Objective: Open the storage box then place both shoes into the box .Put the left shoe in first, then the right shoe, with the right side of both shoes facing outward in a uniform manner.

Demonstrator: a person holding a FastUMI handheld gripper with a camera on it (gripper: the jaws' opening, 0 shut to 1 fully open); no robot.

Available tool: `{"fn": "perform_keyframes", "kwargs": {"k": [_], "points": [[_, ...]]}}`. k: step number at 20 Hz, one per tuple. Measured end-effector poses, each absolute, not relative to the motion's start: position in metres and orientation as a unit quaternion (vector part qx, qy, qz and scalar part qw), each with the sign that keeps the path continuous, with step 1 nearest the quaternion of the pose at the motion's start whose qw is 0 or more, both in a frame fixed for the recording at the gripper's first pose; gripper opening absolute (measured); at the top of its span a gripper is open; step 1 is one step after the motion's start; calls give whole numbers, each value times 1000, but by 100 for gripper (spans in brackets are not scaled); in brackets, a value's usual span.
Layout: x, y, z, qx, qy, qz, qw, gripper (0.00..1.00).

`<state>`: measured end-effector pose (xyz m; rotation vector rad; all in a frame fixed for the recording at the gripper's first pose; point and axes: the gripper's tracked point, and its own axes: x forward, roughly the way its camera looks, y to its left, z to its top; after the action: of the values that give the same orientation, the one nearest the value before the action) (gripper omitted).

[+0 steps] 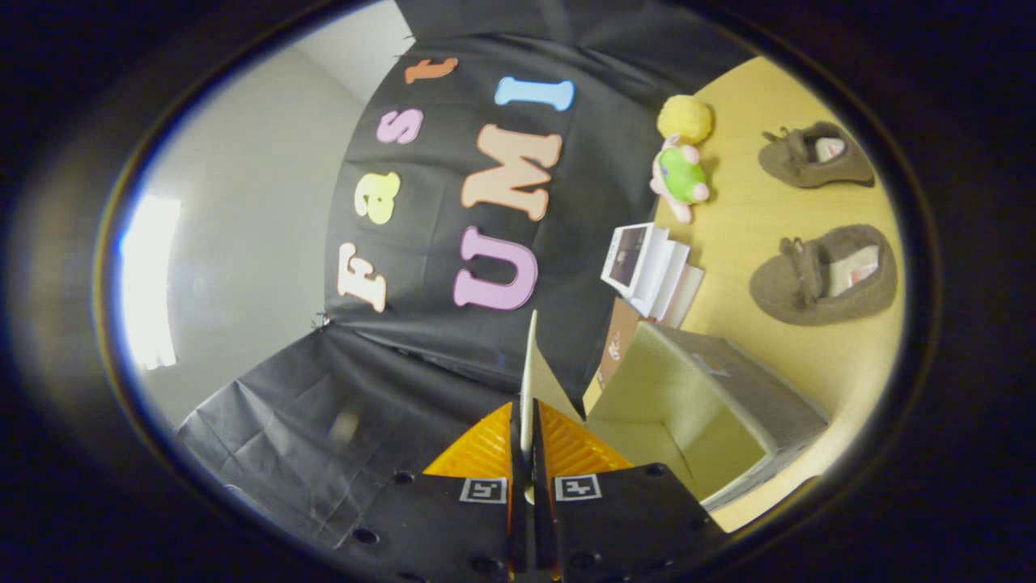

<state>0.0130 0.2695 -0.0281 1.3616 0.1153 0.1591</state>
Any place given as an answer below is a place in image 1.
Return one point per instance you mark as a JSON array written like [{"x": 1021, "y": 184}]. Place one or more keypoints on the green pink plush toy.
[{"x": 680, "y": 174}]

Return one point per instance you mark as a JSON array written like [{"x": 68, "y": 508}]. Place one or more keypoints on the yellow plush toy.
[{"x": 684, "y": 119}]

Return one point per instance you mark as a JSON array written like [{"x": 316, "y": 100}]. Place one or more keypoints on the white book portrait cover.
[{"x": 630, "y": 257}]

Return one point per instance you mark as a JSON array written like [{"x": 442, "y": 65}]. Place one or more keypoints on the ceiling light panel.
[{"x": 150, "y": 283}]

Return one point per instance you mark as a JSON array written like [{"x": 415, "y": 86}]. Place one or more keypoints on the plain white book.
[{"x": 673, "y": 279}]

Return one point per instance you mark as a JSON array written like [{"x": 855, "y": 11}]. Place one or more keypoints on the grey fabric storage box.
[{"x": 688, "y": 405}]

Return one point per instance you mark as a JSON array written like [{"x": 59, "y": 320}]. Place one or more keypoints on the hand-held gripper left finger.
[{"x": 437, "y": 526}]

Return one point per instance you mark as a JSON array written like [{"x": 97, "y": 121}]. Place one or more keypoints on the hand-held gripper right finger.
[{"x": 623, "y": 526}]

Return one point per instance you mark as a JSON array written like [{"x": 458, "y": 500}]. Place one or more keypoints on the brown book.
[{"x": 619, "y": 340}]

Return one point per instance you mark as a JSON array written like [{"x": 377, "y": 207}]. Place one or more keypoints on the brown fuzzy shoe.
[
  {"x": 789, "y": 158},
  {"x": 785, "y": 283}
]

